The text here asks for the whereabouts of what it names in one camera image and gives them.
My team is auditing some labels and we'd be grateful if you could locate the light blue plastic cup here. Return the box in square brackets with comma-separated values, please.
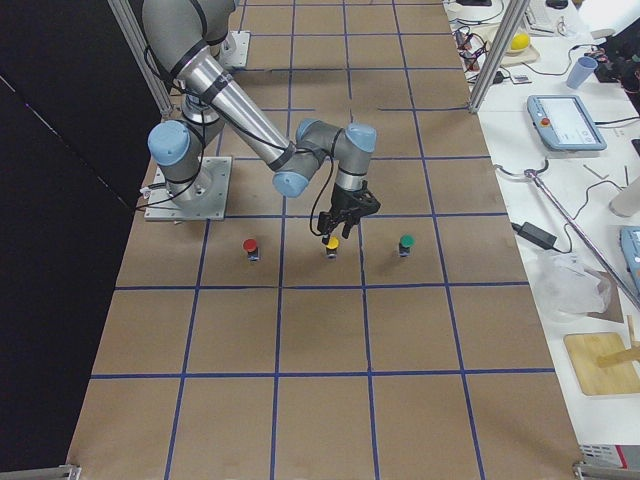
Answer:
[565, 56, 598, 89]

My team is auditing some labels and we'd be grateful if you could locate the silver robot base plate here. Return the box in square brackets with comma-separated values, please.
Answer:
[144, 156, 232, 222]

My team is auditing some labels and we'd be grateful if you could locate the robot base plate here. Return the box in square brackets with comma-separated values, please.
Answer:
[218, 30, 251, 70]

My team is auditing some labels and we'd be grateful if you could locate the yellow lemon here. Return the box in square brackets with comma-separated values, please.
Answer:
[508, 33, 530, 53]

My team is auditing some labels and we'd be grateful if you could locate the clear plastic bag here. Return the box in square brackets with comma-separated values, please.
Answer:
[525, 251, 612, 323]

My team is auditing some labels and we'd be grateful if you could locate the blue teach pendant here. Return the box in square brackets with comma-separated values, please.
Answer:
[526, 95, 607, 152]

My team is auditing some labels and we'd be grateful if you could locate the wooden cutting board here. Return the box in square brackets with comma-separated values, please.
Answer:
[564, 332, 639, 396]

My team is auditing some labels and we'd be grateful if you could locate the red push button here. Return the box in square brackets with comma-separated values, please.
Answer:
[242, 238, 261, 262]

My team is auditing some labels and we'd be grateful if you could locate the aluminium frame post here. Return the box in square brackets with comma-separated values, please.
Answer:
[468, 0, 529, 114]

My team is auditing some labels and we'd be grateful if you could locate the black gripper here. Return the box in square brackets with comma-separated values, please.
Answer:
[318, 181, 381, 246]

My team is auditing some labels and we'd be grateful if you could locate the green push button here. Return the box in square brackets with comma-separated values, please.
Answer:
[398, 234, 415, 257]

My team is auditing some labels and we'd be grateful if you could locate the small remote control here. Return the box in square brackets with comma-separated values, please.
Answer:
[510, 74, 531, 85]

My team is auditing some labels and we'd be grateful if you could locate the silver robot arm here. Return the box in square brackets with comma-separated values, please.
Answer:
[142, 1, 380, 238]

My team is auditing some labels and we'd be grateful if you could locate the black power adapter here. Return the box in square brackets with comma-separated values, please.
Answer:
[516, 222, 557, 250]

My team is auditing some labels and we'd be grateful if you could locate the metal rod with hook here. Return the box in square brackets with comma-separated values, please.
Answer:
[494, 157, 639, 309]

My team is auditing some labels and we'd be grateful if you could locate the yellow push button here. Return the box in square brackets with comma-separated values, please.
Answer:
[325, 236, 340, 259]

